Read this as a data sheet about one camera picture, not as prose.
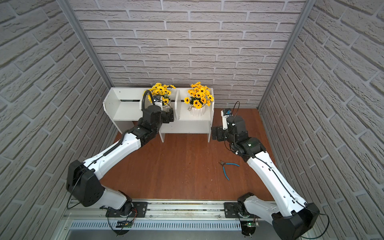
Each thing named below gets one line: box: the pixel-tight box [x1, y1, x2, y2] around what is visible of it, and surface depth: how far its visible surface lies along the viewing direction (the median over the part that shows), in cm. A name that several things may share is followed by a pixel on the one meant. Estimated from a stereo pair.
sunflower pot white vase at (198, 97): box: [184, 81, 215, 117], surface depth 74 cm
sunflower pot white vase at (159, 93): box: [147, 82, 176, 111], surface depth 74 cm
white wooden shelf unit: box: [103, 87, 215, 143], surface depth 83 cm
